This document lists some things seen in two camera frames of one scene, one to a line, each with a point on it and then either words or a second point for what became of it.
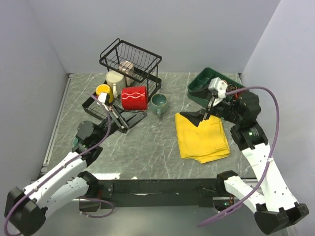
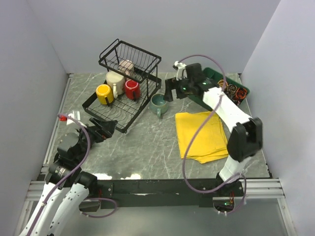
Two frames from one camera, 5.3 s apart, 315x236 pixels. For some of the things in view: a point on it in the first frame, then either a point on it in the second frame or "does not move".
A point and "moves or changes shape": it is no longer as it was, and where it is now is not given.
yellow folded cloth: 205,143 does not move
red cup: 134,98 moves or changes shape
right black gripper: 195,117 to 171,84
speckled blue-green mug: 159,103 does not move
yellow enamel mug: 106,88 does not move
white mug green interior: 116,80 does not move
